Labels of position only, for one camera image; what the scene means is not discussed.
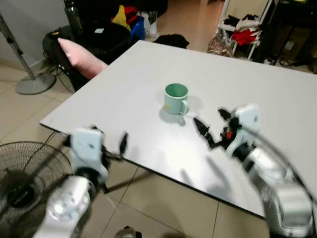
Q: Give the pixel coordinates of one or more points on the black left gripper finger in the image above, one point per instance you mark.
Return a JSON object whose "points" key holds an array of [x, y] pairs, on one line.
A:
{"points": [[123, 143], [97, 130]]}

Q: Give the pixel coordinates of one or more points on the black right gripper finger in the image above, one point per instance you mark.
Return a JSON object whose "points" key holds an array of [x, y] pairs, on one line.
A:
{"points": [[203, 131], [226, 115]]}

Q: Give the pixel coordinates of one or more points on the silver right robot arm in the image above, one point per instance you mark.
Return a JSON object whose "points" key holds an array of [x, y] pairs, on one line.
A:
{"points": [[282, 198]]}

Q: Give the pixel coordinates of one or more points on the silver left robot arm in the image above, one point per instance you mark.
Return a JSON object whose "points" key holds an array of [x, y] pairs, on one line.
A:
{"points": [[67, 206]]}

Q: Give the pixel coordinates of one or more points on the green ceramic mug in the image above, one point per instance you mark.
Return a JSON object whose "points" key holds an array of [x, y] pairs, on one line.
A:
{"points": [[174, 101]]}

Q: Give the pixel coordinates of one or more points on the patterned brown bag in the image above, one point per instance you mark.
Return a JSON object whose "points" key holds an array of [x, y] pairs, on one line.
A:
{"points": [[220, 45]]}

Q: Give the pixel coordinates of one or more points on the white clothes rack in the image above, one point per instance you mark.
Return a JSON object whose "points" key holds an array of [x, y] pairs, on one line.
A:
{"points": [[255, 49]]}

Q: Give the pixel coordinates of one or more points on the pink pillow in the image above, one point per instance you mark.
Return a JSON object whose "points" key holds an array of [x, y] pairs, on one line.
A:
{"points": [[81, 58]]}

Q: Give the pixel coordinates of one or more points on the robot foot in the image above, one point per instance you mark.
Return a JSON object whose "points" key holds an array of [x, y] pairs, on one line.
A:
{"points": [[128, 233]]}

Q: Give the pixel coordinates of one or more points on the red cloth on rack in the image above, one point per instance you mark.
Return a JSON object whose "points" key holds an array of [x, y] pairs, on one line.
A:
{"points": [[245, 36]]}

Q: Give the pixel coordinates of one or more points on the black chair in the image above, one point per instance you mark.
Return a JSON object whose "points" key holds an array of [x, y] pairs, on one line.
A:
{"points": [[99, 42]]}

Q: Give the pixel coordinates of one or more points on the black bag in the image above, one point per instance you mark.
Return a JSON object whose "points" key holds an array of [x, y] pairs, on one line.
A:
{"points": [[171, 41]]}

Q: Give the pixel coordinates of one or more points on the tall dark cardboard box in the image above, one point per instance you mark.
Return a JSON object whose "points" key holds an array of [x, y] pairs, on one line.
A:
{"points": [[286, 44]]}

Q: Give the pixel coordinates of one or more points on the black cloth on rack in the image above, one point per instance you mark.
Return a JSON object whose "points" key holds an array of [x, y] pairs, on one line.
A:
{"points": [[232, 21]]}

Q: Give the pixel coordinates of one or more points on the white cloth on rack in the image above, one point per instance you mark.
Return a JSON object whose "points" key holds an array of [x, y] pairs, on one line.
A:
{"points": [[248, 24]]}

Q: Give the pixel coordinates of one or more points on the black floor fan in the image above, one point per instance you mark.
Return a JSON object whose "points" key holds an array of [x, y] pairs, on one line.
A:
{"points": [[20, 196]]}

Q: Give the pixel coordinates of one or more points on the blue bag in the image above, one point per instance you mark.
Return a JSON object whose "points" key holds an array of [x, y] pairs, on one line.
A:
{"points": [[137, 29]]}

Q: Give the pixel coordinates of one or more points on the dark green bottle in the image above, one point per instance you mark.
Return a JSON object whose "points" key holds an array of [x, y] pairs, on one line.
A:
{"points": [[73, 17]]}

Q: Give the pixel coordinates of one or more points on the black shelf cabinet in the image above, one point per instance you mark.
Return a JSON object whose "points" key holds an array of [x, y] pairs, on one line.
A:
{"points": [[297, 25]]}

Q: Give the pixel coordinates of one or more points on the white plastic bag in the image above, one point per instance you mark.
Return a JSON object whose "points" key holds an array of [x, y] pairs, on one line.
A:
{"points": [[151, 22]]}

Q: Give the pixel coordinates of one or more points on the red cloth beside yellow cloth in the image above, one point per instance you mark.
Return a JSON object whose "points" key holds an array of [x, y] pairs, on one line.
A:
{"points": [[131, 12]]}

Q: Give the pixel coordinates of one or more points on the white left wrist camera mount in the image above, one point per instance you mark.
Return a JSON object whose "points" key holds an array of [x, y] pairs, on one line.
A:
{"points": [[86, 146]]}

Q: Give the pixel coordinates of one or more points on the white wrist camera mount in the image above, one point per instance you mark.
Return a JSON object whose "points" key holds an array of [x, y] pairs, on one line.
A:
{"points": [[247, 119], [86, 146]]}

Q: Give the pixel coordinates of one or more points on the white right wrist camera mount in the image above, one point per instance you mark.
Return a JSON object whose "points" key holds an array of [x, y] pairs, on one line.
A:
{"points": [[247, 119]]}

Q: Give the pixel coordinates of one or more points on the grey pedestal fan stand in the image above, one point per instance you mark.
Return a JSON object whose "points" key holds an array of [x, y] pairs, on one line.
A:
{"points": [[34, 84]]}

